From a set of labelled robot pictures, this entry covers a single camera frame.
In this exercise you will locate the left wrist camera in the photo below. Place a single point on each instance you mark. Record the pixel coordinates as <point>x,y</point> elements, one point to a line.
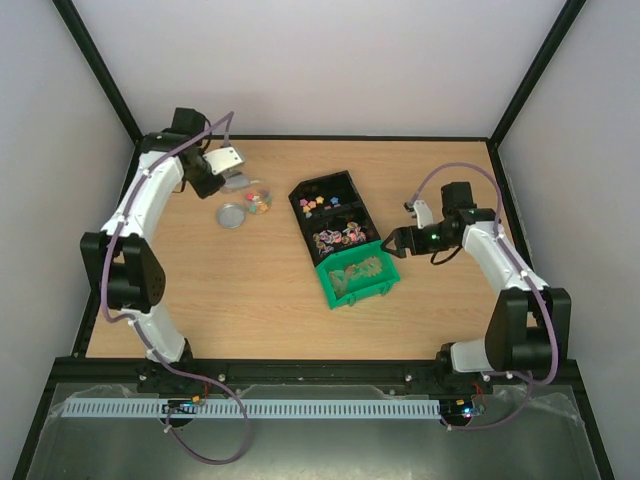
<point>224,159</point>

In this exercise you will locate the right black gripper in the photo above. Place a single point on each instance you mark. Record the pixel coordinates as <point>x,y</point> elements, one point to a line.
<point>406,241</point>

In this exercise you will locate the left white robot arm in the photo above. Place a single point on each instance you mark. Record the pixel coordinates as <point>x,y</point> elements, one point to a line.
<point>119,259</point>

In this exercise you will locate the metal scoop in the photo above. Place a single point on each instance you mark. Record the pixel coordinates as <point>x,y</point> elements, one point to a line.
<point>234,181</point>

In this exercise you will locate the clear plastic jar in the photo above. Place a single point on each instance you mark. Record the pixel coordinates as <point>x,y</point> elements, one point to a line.
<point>257,197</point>

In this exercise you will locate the light blue slotted duct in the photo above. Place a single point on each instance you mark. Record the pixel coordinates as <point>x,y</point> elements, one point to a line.
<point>252,408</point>

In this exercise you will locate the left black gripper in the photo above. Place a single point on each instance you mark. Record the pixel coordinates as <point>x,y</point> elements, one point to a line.
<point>205,190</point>

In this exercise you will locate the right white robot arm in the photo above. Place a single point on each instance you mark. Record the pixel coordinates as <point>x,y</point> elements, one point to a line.
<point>528,331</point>

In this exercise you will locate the round metal lid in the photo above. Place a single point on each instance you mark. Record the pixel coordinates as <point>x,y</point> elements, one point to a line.
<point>231,215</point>

